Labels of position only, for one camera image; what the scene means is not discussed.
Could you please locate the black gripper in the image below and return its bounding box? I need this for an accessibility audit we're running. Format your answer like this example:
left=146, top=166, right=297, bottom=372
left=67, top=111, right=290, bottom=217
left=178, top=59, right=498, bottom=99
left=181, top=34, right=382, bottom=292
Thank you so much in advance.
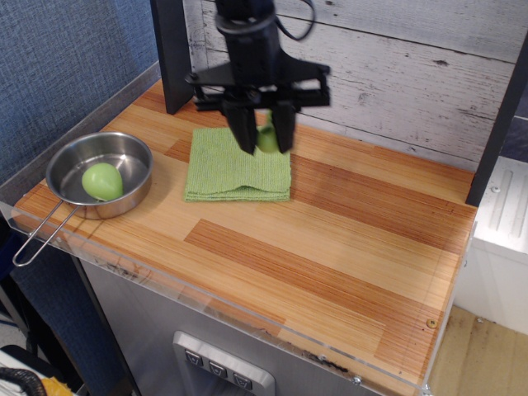
left=186, top=20, right=330, bottom=154

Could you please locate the green handled grey spatula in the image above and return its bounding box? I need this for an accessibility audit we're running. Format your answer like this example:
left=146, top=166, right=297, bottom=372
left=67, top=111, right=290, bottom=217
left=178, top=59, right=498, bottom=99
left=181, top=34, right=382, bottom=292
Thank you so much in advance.
left=257, top=111, right=279, bottom=153

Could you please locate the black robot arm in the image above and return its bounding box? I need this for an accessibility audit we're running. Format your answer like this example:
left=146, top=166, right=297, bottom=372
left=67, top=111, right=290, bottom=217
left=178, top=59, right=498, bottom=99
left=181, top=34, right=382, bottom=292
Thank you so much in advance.
left=186, top=1, right=330, bottom=153

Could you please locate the green folded towel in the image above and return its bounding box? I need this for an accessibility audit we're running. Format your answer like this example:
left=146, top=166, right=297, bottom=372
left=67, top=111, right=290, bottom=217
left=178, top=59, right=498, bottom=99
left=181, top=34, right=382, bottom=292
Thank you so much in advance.
left=184, top=128, right=291, bottom=202

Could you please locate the green pear toy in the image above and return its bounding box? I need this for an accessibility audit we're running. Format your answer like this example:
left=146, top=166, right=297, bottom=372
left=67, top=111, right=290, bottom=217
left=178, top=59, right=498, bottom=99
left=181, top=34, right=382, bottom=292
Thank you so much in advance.
left=82, top=163, right=124, bottom=201

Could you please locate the clear acrylic edge guard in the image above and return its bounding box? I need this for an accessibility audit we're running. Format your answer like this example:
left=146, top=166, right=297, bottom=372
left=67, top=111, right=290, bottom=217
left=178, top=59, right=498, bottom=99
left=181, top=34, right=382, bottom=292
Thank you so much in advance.
left=2, top=196, right=475, bottom=395

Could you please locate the silver button panel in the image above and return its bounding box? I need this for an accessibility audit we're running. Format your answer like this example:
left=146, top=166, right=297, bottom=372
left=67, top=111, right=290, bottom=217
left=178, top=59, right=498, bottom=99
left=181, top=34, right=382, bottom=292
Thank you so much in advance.
left=172, top=331, right=276, bottom=395

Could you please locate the white ribbed box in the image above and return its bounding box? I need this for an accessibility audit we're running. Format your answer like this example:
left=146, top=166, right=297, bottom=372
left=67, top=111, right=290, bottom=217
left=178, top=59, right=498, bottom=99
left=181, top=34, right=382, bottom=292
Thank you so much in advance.
left=474, top=156, right=527, bottom=253

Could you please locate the yellow object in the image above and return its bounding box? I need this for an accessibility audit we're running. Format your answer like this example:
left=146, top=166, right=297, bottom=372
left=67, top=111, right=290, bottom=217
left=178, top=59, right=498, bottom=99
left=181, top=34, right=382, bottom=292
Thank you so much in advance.
left=40, top=377, right=77, bottom=396

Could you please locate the dark grey left post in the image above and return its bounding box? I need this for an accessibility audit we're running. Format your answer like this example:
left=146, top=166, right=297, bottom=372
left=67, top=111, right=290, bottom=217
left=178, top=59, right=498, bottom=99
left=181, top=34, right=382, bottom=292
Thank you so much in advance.
left=150, top=0, right=194, bottom=115

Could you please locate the dark grey post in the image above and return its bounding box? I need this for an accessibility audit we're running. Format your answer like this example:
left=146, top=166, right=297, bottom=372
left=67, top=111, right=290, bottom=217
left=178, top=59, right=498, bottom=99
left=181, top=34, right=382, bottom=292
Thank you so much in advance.
left=150, top=0, right=194, bottom=115
left=465, top=37, right=527, bottom=207

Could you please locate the steel pan with wire handle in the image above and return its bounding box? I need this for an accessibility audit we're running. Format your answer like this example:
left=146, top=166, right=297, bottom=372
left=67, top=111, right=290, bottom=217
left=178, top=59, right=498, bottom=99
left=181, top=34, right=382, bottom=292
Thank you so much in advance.
left=12, top=131, right=153, bottom=267

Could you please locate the dark grey right post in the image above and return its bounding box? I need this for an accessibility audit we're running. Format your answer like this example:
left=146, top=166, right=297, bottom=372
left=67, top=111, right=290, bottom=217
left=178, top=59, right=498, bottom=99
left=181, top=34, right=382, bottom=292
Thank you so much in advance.
left=465, top=37, right=527, bottom=207

